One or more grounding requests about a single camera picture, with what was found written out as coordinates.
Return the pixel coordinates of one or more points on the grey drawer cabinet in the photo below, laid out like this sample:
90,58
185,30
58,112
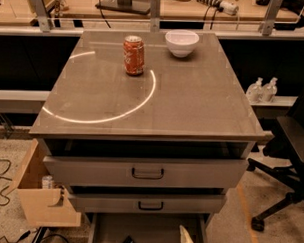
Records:
190,108

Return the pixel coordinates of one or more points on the small can in box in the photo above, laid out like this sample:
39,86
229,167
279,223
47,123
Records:
47,182

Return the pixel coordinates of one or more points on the white ceramic bowl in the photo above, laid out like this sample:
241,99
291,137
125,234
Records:
181,42

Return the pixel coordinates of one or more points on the black monitor stand base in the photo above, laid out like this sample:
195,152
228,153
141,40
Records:
128,6

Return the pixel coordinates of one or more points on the white power strip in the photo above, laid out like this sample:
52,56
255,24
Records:
224,6

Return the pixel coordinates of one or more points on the wooden side box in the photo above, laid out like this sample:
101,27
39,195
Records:
42,207

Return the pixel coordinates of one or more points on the right clear sanitizer bottle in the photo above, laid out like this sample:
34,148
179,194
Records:
269,91

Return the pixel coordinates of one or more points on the black office chair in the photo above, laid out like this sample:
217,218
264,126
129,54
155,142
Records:
288,143

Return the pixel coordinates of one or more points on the orange soda can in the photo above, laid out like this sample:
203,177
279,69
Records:
133,53

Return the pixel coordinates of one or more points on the middle grey drawer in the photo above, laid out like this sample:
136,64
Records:
145,203

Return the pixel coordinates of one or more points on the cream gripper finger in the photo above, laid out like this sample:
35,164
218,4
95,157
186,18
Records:
184,235

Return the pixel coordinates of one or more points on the bottom open grey drawer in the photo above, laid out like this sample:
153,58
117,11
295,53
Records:
145,228

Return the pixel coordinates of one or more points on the top grey drawer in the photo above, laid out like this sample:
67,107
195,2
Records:
145,172

